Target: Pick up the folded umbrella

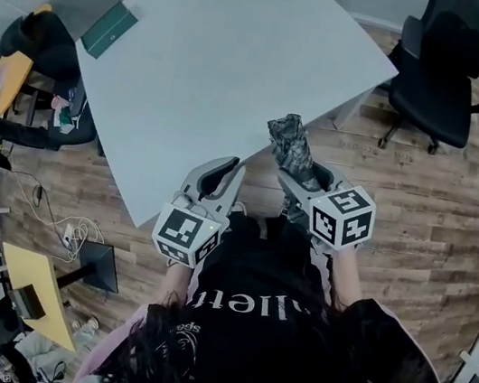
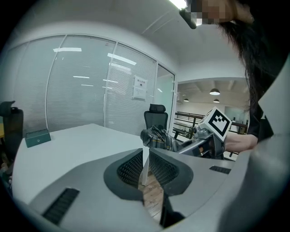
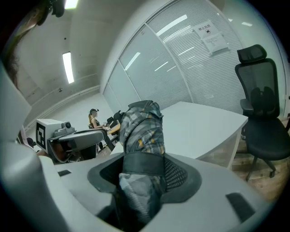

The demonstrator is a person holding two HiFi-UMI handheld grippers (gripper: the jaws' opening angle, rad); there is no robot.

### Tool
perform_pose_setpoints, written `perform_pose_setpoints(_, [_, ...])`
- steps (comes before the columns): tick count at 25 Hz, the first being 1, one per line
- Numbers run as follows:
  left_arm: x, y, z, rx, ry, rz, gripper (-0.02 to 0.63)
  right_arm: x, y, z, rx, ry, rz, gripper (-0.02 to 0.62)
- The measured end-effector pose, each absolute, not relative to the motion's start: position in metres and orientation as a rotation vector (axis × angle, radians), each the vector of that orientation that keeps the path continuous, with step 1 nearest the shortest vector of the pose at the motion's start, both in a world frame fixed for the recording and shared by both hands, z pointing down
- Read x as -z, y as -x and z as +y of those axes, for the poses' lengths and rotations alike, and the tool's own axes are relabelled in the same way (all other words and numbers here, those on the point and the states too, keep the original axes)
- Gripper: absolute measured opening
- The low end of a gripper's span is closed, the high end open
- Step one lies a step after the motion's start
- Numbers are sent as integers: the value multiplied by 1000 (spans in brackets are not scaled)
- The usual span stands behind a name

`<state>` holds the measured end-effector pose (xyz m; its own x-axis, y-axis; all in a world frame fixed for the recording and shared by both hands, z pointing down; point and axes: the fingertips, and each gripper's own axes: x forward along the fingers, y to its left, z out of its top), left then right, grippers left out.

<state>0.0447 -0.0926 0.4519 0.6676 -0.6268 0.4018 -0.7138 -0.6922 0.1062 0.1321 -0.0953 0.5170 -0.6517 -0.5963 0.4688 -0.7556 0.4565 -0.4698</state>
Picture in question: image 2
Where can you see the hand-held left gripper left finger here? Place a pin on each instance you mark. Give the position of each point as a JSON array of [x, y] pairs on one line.
[[90, 188]]

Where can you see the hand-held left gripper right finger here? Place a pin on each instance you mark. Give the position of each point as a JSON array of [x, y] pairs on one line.
[[188, 179]]

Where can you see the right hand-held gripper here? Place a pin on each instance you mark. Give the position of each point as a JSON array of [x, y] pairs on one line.
[[217, 122]]

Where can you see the person's right forearm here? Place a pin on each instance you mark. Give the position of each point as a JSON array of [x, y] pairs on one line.
[[240, 142]]

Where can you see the black metal railing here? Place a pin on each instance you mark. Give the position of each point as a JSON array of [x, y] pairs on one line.
[[187, 122]]

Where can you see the black mesh office chair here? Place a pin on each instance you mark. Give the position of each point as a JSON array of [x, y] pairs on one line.
[[156, 119]]

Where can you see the white table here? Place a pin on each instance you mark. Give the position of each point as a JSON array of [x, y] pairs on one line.
[[74, 145]]

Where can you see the pendant lamp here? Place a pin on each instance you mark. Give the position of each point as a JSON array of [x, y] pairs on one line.
[[216, 100], [214, 91], [186, 100]]

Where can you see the green rectangular box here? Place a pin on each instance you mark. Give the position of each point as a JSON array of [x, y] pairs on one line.
[[37, 138]]

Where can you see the white paper notice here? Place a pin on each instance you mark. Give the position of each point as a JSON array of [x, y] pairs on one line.
[[140, 88]]

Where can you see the person's black shirt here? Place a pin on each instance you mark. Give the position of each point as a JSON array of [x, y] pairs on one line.
[[260, 122]]

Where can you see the white window blind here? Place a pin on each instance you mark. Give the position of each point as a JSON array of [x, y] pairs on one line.
[[130, 90]]

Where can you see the snack bags on chair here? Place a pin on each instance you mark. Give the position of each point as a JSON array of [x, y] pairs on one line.
[[5, 168]]

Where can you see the black chair with clutter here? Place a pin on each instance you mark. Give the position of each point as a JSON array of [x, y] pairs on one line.
[[12, 129]]

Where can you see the yellow table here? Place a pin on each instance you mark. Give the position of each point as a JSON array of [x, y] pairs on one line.
[[1, 130]]

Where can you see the long ceiling light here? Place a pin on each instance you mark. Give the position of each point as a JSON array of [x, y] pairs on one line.
[[179, 3]]

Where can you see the black head-mounted camera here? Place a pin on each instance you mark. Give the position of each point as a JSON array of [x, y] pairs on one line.
[[188, 17]]

